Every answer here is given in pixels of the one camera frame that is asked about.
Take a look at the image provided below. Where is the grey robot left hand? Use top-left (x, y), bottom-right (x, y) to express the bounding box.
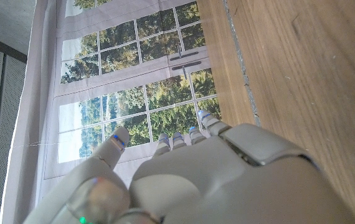
top-left (23, 108), bottom-right (355, 224)

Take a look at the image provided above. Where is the printed window backdrop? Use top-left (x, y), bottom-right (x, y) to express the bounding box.
top-left (0, 0), bottom-right (222, 224)

